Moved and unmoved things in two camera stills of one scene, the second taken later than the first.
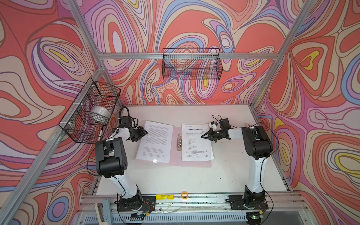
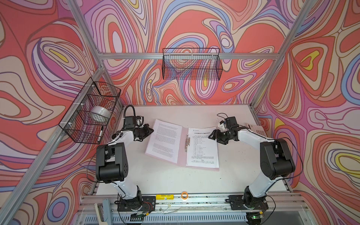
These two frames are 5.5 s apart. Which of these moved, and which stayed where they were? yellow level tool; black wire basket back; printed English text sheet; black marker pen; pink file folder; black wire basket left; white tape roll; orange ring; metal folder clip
Moved: pink file folder; printed English text sheet; metal folder clip
Stayed: black marker pen; yellow level tool; white tape roll; black wire basket back; orange ring; black wire basket left
